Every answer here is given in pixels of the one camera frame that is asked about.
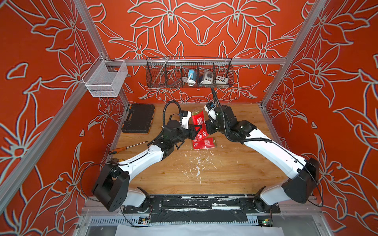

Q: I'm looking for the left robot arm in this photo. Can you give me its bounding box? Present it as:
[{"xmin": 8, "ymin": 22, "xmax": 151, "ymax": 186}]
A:
[{"xmin": 92, "ymin": 101, "xmax": 205, "ymax": 212}]

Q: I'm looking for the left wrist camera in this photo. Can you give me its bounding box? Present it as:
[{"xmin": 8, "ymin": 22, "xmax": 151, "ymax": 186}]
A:
[{"xmin": 181, "ymin": 111, "xmax": 192, "ymax": 129}]

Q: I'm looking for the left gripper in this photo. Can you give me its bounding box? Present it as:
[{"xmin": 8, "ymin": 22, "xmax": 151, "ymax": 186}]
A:
[{"xmin": 171, "ymin": 124, "xmax": 202, "ymax": 147}]

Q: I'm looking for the white mesh basket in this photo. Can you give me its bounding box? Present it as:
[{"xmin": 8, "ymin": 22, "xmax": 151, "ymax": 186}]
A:
[{"xmin": 82, "ymin": 61, "xmax": 129, "ymax": 98}]

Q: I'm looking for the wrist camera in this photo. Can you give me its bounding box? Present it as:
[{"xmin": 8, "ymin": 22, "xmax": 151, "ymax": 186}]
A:
[
  {"xmin": 204, "ymin": 101, "xmax": 217, "ymax": 122},
  {"xmin": 181, "ymin": 111, "xmax": 192, "ymax": 129}
]

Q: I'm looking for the white grey device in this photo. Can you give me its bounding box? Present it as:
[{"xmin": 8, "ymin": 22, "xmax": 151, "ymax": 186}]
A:
[{"xmin": 199, "ymin": 70, "xmax": 214, "ymax": 86}]

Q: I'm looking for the white dotted cube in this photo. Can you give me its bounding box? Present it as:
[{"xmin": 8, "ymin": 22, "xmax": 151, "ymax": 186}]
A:
[{"xmin": 216, "ymin": 76, "xmax": 229, "ymax": 86}]

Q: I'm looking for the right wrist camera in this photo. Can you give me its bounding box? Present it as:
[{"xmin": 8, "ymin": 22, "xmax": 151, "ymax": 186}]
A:
[{"xmin": 204, "ymin": 101, "xmax": 217, "ymax": 122}]

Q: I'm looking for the blue white box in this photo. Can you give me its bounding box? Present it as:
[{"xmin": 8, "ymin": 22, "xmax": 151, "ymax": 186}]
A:
[{"xmin": 188, "ymin": 70, "xmax": 196, "ymax": 81}]

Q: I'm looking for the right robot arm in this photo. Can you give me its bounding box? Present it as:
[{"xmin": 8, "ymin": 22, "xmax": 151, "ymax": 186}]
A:
[{"xmin": 206, "ymin": 89, "xmax": 320, "ymax": 213}]

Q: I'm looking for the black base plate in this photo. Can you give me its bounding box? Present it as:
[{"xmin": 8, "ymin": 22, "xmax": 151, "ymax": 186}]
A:
[{"xmin": 121, "ymin": 195, "xmax": 281, "ymax": 226}]

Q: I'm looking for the orange handled screwdriver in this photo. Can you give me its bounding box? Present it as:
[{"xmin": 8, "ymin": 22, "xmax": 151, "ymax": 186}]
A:
[{"xmin": 108, "ymin": 141, "xmax": 148, "ymax": 155}]

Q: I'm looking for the black tool case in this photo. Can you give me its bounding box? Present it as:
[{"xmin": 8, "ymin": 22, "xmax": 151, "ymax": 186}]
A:
[{"xmin": 121, "ymin": 104, "xmax": 155, "ymax": 134}]

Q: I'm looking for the black wire basket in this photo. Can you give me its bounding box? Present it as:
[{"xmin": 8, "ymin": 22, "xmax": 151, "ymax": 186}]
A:
[{"xmin": 146, "ymin": 56, "xmax": 234, "ymax": 89}]

